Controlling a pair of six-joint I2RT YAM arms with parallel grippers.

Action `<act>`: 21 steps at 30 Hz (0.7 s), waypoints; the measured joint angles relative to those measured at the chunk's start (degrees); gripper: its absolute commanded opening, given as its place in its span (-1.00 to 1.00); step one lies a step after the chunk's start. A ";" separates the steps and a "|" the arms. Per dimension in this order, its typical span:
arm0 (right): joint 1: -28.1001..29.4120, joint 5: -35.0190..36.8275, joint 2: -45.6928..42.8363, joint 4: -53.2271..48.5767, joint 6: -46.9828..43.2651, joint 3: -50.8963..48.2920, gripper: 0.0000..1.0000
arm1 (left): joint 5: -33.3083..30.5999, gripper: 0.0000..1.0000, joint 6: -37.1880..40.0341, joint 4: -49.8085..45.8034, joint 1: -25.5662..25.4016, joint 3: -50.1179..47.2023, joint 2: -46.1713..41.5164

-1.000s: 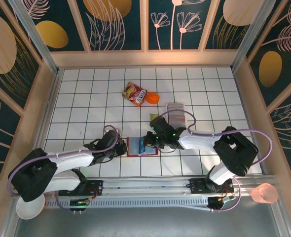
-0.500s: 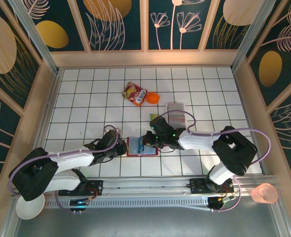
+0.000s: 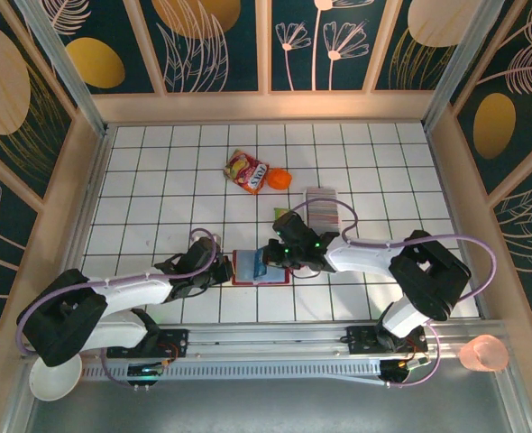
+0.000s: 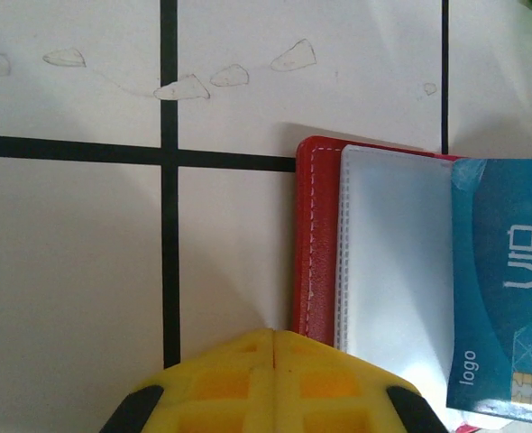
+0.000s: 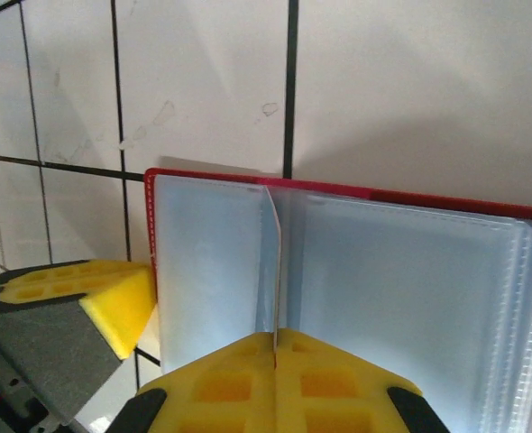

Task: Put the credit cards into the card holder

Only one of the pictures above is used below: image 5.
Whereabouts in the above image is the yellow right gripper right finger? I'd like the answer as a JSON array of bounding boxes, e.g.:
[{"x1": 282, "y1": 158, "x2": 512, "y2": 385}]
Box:
[{"x1": 276, "y1": 327, "x2": 452, "y2": 433}]

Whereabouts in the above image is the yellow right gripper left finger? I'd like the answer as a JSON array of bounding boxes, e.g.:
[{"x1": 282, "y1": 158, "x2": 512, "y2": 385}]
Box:
[{"x1": 107, "y1": 331, "x2": 278, "y2": 433}]

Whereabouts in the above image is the red leather card holder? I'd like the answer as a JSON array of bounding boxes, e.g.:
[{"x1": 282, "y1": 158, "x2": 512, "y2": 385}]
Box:
[{"x1": 142, "y1": 166, "x2": 532, "y2": 433}]

